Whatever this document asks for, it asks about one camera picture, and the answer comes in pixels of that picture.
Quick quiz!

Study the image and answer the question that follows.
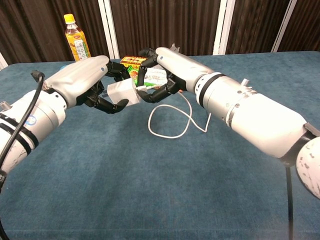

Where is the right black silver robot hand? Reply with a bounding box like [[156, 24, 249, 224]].
[[136, 46, 214, 104]]

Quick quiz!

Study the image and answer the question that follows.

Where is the white screen frame post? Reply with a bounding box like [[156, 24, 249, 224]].
[[0, 51, 9, 71], [212, 0, 236, 56], [97, 0, 120, 60], [270, 0, 298, 53]]

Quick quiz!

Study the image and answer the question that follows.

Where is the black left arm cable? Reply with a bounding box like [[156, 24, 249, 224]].
[[0, 70, 46, 240]]

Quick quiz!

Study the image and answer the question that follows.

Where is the yellow cap tea bottle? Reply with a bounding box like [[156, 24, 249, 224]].
[[63, 13, 92, 63]]

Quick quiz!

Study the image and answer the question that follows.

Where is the green white snack packet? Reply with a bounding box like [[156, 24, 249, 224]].
[[126, 64, 169, 90]]

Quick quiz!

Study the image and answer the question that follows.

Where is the yellow red cardboard box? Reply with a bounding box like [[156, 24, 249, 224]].
[[119, 55, 150, 68]]

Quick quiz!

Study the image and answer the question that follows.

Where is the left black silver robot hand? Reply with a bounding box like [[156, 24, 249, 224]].
[[44, 55, 130, 115]]

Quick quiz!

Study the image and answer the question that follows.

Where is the blue tablecloth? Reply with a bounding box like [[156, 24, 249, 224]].
[[0, 50, 320, 240]]

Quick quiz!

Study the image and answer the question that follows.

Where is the white charging cable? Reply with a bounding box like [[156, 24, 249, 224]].
[[135, 84, 212, 139]]

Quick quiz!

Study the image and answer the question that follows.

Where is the brown curtain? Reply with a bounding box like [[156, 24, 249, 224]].
[[109, 0, 221, 59], [225, 0, 291, 55], [0, 0, 110, 66], [277, 0, 320, 53]]

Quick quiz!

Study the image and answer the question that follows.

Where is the white power adapter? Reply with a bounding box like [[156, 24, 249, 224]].
[[107, 79, 142, 106]]

